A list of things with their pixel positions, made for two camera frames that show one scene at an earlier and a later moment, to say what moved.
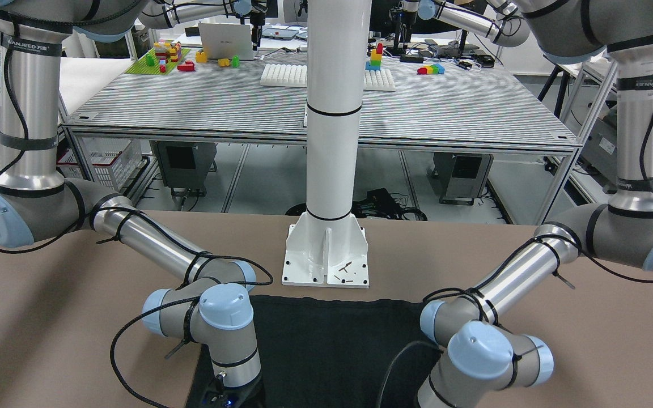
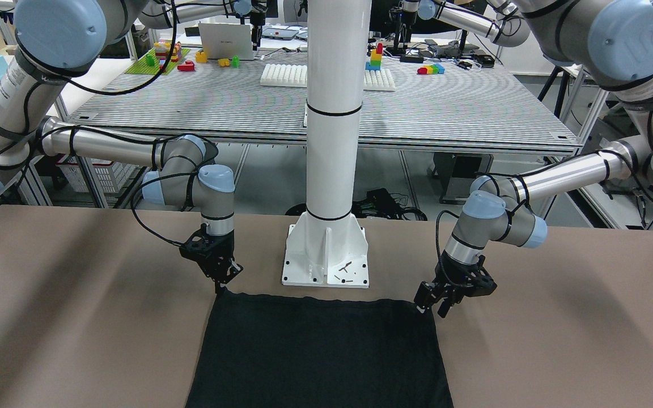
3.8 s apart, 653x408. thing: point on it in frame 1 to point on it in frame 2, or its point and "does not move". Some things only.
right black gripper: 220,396 to 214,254
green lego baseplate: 149,64 does not move
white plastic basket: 110,159 does not move
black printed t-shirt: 318,352 does not move
